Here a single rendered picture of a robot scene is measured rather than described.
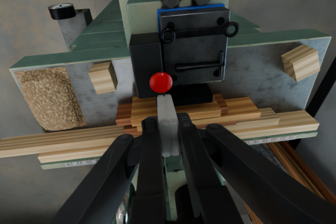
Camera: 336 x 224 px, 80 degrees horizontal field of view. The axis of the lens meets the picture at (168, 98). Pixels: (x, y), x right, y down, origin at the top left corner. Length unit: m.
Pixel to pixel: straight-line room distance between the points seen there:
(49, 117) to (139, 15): 0.26
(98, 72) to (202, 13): 0.20
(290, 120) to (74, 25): 0.62
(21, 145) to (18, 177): 1.85
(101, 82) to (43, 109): 0.12
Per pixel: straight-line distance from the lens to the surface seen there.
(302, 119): 0.54
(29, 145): 0.51
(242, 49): 0.41
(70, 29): 0.69
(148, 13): 0.30
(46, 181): 2.33
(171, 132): 0.15
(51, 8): 0.62
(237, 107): 0.44
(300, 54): 0.45
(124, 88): 0.41
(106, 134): 0.45
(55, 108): 0.43
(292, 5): 1.54
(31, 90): 0.43
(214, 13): 0.27
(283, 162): 1.86
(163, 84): 0.26
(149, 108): 0.38
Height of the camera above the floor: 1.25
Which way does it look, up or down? 57 degrees down
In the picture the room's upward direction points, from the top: 170 degrees clockwise
